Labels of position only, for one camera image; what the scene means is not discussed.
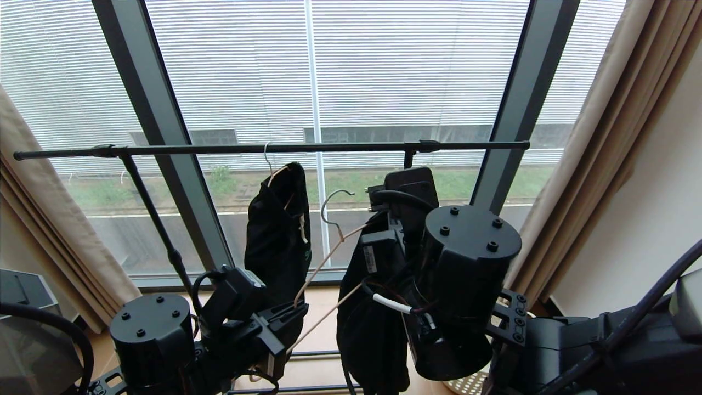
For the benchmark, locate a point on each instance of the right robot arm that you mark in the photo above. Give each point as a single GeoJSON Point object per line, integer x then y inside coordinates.
{"type": "Point", "coordinates": [466, 258]}

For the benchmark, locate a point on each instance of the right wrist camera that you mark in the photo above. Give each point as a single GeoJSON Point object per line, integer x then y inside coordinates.
{"type": "Point", "coordinates": [411, 184]}

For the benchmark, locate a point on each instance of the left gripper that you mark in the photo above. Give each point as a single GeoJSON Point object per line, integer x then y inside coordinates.
{"type": "Point", "coordinates": [241, 345]}

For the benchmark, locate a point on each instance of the black clothes rack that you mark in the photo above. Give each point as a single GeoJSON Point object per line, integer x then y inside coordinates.
{"type": "Point", "coordinates": [219, 148]}

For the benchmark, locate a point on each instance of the heap of clothes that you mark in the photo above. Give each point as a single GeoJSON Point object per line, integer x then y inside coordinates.
{"type": "Point", "coordinates": [367, 329]}

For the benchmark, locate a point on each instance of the black garment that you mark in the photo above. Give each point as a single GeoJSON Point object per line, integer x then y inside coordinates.
{"type": "Point", "coordinates": [274, 247]}

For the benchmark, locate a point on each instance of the white laundry basket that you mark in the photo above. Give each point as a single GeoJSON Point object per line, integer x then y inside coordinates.
{"type": "Point", "coordinates": [466, 384]}

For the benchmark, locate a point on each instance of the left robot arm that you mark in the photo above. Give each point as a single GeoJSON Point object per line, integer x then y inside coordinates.
{"type": "Point", "coordinates": [151, 334]}

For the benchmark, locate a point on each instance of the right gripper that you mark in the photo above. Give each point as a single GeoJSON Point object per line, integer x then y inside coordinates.
{"type": "Point", "coordinates": [449, 351]}

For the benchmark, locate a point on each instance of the pink clothes hanger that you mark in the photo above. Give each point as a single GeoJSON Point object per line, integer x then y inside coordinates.
{"type": "Point", "coordinates": [269, 167]}
{"type": "Point", "coordinates": [323, 263]}

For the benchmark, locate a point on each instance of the beige curtain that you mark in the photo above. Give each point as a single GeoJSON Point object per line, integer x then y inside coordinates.
{"type": "Point", "coordinates": [603, 109]}
{"type": "Point", "coordinates": [44, 230]}

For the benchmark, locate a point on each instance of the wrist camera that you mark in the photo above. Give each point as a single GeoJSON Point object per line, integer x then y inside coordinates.
{"type": "Point", "coordinates": [236, 293]}
{"type": "Point", "coordinates": [411, 184]}

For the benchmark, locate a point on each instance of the window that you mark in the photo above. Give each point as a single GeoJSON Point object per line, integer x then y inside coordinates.
{"type": "Point", "coordinates": [164, 82]}

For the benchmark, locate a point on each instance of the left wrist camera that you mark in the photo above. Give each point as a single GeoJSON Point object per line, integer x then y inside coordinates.
{"type": "Point", "coordinates": [236, 293]}

